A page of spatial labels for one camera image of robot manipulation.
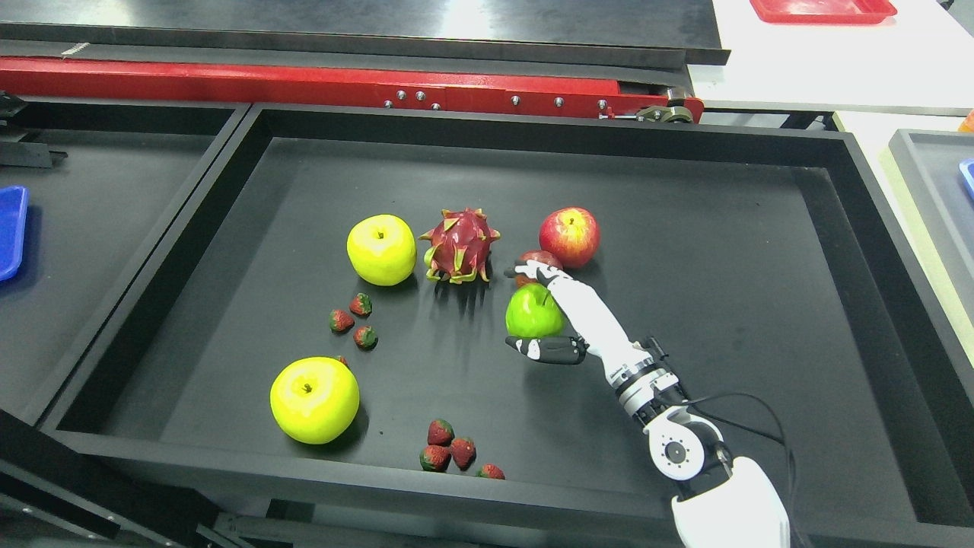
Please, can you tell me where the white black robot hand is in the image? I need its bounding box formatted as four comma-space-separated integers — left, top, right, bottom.
504, 260, 657, 388

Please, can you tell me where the green apple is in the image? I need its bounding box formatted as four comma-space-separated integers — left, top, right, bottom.
505, 283, 568, 339

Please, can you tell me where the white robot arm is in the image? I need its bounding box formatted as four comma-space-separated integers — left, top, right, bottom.
602, 348, 792, 547

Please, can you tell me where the red apple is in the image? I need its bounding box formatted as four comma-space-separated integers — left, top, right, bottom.
538, 207, 601, 268

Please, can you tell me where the yellow apple upper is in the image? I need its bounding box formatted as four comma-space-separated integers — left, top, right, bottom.
345, 214, 417, 285

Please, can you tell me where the yellow apple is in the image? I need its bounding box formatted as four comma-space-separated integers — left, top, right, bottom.
345, 214, 417, 285
270, 356, 361, 444

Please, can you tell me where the black shelf tray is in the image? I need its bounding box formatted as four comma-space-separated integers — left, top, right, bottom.
43, 105, 972, 547

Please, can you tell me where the yellow apple lower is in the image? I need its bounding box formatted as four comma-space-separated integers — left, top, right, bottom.
270, 356, 361, 444

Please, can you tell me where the small dark red fruit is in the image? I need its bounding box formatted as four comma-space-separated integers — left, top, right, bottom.
514, 249, 564, 288

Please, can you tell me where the pink dragon fruit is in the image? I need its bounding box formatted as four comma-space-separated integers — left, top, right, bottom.
419, 208, 501, 285

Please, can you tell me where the strawberry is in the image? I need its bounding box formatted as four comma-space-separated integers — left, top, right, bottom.
476, 464, 507, 481
419, 444, 452, 473
425, 419, 455, 447
450, 437, 477, 470
328, 309, 355, 333
352, 325, 378, 351
348, 292, 373, 317

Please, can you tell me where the red metal beam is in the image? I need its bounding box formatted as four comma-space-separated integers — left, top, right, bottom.
1, 56, 704, 122

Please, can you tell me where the red tray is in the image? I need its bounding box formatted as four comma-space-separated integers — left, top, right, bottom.
750, 1, 898, 25

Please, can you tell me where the blue plastic tray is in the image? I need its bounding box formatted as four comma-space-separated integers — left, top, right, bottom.
0, 185, 29, 281

